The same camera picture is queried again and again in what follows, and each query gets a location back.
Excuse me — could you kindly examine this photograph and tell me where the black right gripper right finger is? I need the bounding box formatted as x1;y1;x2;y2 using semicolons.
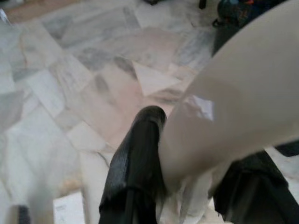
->
213;150;291;224

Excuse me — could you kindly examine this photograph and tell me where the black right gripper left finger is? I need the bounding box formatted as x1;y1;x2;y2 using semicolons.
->
99;105;167;224

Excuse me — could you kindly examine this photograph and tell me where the cream plastic long-handled dustpan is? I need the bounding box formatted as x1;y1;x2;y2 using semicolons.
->
160;0;299;194

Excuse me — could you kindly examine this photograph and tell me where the black round waste bin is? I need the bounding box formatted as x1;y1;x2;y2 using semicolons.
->
211;0;269;57

